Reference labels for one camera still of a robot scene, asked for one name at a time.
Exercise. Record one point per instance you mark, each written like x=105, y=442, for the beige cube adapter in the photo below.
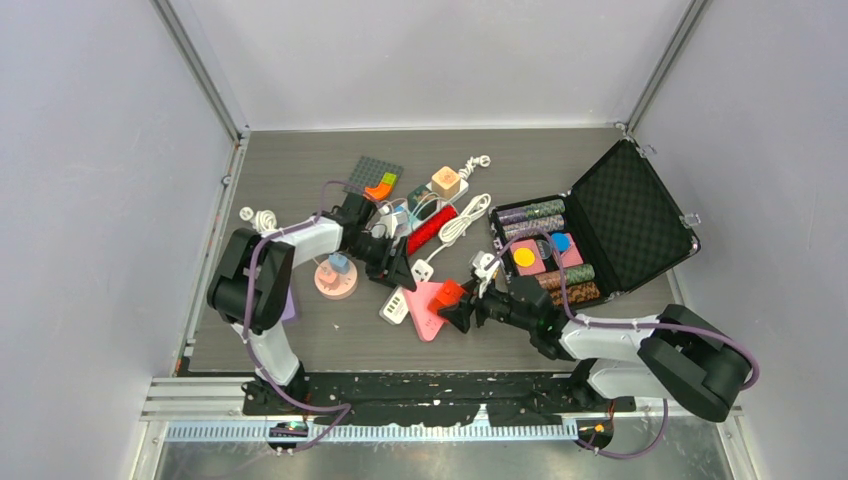
x=445, y=183

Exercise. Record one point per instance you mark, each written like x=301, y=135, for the red cube adapter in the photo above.
x=448, y=294

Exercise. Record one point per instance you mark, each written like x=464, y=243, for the black poker chip case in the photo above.
x=616, y=229

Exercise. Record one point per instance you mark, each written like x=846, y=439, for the purple power strip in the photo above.
x=291, y=310

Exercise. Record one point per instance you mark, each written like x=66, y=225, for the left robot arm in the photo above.
x=250, y=285

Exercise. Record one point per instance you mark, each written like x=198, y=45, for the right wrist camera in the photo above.
x=484, y=267

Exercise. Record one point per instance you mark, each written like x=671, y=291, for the white multicolour power strip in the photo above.
x=441, y=204

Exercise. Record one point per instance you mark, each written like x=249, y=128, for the light blue charger plug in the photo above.
x=339, y=263

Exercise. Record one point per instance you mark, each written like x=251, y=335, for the grey building baseplate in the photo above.
x=369, y=171

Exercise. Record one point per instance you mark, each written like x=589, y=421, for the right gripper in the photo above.
x=460, y=314

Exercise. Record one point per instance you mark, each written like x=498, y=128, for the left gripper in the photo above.
x=399, y=273

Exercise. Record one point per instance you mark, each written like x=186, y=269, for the pink round socket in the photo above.
x=347, y=284

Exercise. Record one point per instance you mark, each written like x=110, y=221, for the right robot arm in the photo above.
x=674, y=355

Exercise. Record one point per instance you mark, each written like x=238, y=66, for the pink triangular socket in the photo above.
x=427, y=324

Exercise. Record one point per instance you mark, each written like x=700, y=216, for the red glitter microphone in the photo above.
x=430, y=228

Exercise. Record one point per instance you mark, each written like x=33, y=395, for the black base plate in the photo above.
x=443, y=399

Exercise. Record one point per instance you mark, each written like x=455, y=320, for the pink charger plug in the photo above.
x=327, y=277

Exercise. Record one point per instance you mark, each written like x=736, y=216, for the small white power strip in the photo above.
x=395, y=308

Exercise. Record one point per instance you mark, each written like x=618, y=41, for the dark green cube adapter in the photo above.
x=422, y=202

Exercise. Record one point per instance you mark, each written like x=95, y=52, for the orange curved block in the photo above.
x=382, y=189

